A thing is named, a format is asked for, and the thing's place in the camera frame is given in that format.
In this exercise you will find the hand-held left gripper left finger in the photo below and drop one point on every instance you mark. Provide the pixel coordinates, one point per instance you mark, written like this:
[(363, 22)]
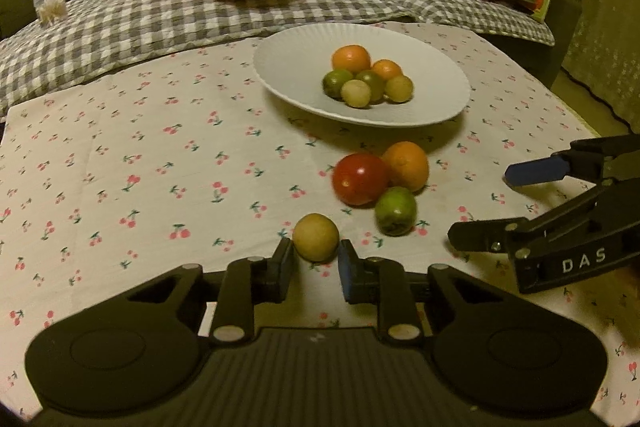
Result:
[(287, 264)]

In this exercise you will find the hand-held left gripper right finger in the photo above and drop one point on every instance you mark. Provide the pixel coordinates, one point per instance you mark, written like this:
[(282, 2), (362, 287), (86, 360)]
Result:
[(347, 272)]

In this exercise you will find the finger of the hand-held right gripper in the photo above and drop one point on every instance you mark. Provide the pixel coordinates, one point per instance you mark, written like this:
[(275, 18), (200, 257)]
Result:
[(480, 234), (537, 171)]

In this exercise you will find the yellow round fruit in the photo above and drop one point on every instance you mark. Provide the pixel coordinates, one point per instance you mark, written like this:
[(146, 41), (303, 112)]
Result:
[(398, 88), (315, 237), (355, 93)]

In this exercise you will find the white plate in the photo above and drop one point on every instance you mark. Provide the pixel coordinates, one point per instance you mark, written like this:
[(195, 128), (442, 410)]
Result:
[(435, 82)]

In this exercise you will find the small orange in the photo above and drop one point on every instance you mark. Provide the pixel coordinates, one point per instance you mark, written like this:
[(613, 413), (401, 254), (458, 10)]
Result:
[(386, 68), (407, 164)]

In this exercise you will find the green tomato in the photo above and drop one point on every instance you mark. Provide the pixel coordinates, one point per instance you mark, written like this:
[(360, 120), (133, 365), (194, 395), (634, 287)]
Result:
[(374, 81)]

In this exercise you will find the green oval fruit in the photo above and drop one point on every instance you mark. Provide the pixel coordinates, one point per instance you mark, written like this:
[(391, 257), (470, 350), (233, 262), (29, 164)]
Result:
[(334, 83)]

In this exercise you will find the large orange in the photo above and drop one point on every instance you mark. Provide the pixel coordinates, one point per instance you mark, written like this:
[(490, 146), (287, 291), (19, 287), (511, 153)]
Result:
[(351, 58)]

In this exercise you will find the small green round fruit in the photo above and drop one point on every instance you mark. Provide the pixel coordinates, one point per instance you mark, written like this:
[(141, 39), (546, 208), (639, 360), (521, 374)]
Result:
[(395, 210)]

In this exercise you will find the red tomato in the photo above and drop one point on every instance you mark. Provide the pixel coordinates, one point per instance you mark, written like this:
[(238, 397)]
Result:
[(361, 178)]

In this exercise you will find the cherry print tablecloth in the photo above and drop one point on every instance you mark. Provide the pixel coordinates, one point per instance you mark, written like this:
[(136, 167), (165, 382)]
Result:
[(150, 157)]

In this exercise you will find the floral curtain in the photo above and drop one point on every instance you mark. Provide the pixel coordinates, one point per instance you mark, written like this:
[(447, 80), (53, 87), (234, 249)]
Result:
[(610, 7)]

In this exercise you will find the grey checkered blanket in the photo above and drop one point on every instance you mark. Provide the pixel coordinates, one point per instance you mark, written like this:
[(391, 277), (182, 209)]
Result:
[(150, 22)]

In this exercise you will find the small white packet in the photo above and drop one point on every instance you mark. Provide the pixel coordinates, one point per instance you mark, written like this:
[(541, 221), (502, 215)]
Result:
[(50, 7)]

